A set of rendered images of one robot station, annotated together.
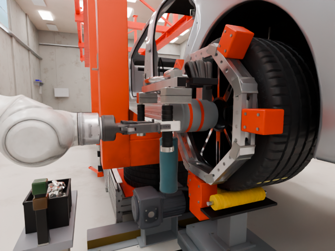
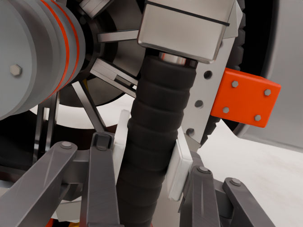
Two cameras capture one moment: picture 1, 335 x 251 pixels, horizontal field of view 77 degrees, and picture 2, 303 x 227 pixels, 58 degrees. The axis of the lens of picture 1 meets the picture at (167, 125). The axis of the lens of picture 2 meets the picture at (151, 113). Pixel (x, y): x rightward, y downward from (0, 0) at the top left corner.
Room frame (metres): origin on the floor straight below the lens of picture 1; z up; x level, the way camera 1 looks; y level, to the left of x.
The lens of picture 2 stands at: (0.61, 0.18, 0.91)
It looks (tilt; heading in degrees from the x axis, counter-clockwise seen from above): 16 degrees down; 286
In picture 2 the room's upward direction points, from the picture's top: 15 degrees clockwise
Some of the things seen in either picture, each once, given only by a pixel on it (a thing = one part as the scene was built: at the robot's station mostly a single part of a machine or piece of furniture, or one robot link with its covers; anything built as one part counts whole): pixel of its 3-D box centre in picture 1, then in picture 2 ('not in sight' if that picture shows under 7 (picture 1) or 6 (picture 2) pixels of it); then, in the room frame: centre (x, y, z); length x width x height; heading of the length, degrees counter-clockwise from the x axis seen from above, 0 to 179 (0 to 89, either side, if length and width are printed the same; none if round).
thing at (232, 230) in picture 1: (232, 221); not in sight; (0.97, -0.32, 0.32); 0.40 x 0.30 x 0.28; 21
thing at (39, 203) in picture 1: (41, 201); not in sight; (0.63, 0.40, 0.59); 0.04 x 0.04 x 0.04; 21
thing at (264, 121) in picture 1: (261, 120); (238, 95); (0.61, -0.28, 0.85); 0.09 x 0.08 x 0.07; 21
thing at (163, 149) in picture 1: (167, 126); (145, 154); (0.66, 0.00, 0.83); 0.04 x 0.04 x 0.16
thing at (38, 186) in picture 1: (40, 186); not in sight; (0.63, 0.40, 0.64); 0.04 x 0.04 x 0.04; 21
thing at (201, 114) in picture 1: (188, 115); (15, 47); (0.88, -0.09, 0.85); 0.21 x 0.14 x 0.14; 111
